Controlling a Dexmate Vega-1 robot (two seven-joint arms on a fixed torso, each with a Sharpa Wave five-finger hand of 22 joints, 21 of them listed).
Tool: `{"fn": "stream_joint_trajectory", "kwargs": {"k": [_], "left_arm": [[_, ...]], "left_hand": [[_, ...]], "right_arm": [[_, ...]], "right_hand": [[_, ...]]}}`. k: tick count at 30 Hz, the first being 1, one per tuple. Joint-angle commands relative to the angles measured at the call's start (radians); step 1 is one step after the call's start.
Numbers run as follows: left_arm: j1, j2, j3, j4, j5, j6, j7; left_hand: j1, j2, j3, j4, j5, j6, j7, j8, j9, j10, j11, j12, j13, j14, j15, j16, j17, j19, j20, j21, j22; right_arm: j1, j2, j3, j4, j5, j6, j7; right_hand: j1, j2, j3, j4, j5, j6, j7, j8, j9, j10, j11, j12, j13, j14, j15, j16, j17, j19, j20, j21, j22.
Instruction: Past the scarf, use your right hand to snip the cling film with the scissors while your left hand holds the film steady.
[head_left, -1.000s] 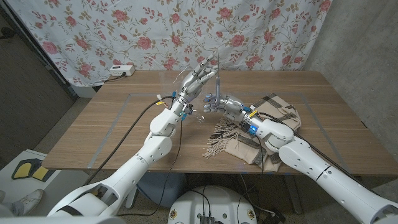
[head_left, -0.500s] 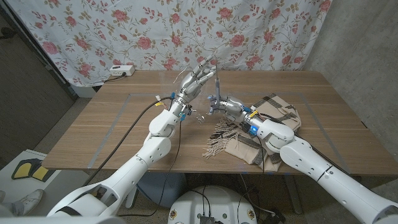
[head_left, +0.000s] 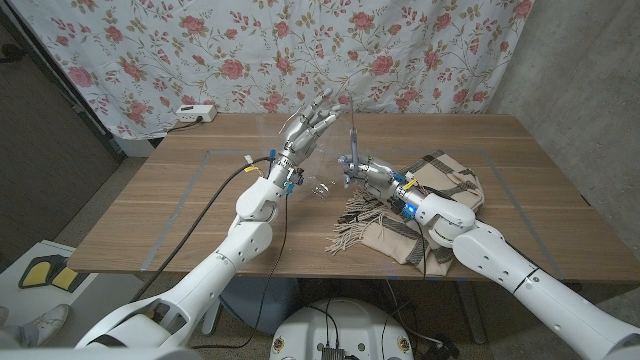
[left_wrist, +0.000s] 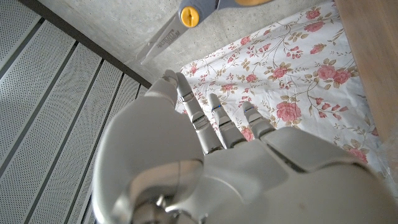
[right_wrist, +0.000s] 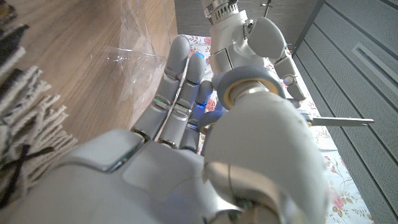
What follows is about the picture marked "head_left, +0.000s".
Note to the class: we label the yellow black floor object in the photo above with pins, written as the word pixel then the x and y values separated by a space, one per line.
pixel 40 272

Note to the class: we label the clear plastic bag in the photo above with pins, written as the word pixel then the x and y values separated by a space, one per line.
pixel 325 150

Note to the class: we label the grey metal table leg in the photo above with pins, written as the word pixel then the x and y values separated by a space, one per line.
pixel 472 315

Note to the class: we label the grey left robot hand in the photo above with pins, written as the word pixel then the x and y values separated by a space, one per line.
pixel 302 137

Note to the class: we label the black backdrop frame pole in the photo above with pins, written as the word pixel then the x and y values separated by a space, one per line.
pixel 65 85

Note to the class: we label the white sneaker shoe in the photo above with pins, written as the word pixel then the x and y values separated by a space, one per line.
pixel 50 320

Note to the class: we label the floral print backdrop curtain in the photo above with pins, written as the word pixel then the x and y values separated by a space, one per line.
pixel 300 50

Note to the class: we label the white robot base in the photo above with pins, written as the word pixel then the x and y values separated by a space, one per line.
pixel 350 330

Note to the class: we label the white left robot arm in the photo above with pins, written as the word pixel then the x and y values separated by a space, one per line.
pixel 220 265

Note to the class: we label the black power adapter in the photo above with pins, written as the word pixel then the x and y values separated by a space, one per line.
pixel 445 350

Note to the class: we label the white floor panel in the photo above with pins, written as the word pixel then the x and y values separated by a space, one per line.
pixel 15 295

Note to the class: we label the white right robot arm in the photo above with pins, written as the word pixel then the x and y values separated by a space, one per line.
pixel 510 265

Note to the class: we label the white power strip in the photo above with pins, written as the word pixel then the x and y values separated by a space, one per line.
pixel 196 113

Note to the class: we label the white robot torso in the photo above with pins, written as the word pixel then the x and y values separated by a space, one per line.
pixel 100 355

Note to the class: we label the beige plaid fringed scarf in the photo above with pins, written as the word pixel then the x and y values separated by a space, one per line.
pixel 450 172

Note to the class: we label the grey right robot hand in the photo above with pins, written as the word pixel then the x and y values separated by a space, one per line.
pixel 380 175

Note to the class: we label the grey chair under table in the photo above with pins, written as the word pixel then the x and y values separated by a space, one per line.
pixel 275 300

